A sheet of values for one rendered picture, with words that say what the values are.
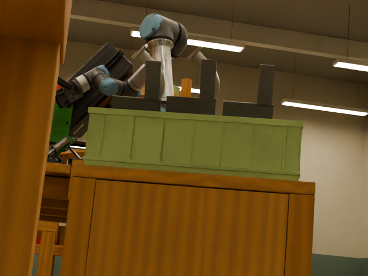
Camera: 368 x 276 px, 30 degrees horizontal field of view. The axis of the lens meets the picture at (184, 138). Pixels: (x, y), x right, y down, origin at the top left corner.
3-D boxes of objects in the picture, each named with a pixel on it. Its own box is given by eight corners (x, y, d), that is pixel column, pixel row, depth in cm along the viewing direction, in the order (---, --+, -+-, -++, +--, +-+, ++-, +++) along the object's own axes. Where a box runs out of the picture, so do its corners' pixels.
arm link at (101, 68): (108, 67, 313) (99, 61, 319) (87, 78, 310) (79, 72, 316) (113, 81, 318) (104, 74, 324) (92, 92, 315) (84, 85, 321)
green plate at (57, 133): (68, 150, 324) (74, 112, 334) (67, 143, 317) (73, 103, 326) (43, 148, 323) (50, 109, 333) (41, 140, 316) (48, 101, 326)
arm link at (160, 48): (190, 136, 273) (180, 16, 292) (162, 128, 263) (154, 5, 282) (170, 145, 281) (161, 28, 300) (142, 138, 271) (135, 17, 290)
